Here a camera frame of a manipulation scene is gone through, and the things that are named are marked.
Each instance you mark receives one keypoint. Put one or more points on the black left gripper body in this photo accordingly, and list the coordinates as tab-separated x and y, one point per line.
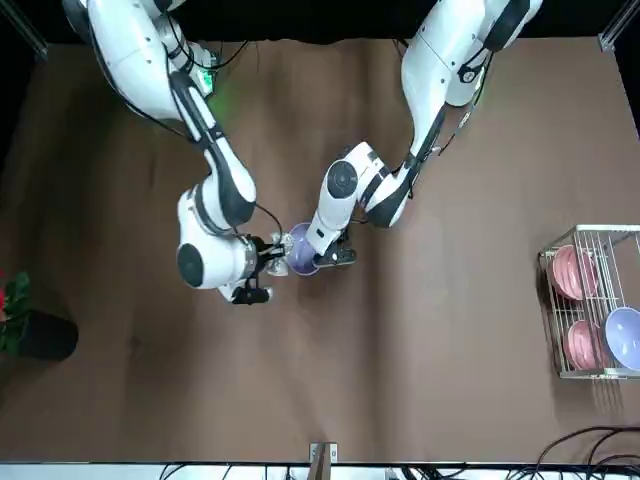
345	255

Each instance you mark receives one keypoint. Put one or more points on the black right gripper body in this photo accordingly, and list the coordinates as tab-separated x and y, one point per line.
260	255

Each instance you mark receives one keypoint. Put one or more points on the silver sponge cloth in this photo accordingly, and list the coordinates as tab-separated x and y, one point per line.
277	270

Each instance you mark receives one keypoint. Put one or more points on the purple bowl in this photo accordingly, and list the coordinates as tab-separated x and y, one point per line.
300	252
625	337

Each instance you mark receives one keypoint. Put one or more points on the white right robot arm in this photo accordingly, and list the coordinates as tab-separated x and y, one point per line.
135	55

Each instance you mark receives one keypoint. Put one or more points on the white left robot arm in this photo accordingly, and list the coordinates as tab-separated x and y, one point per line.
430	65

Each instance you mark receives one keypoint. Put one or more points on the pink bowl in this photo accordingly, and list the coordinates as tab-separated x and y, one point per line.
567	272
582	345

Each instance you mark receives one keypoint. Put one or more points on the black ribbed vase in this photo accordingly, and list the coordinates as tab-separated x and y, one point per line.
50	340

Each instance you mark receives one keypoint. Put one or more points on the aluminium frame post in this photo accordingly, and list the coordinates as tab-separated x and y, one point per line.
322	462

